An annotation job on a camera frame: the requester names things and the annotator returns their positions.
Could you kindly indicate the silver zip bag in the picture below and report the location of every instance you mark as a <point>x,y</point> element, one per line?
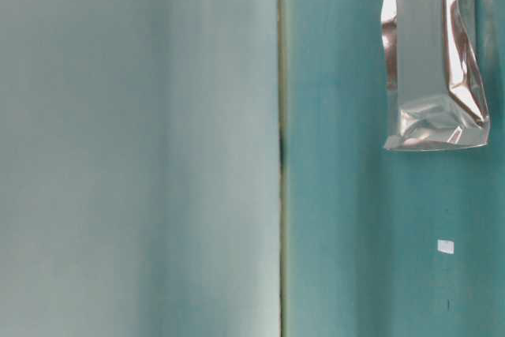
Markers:
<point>435,92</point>

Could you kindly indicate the small white tape piece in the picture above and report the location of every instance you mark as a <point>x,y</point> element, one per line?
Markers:
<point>446,246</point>

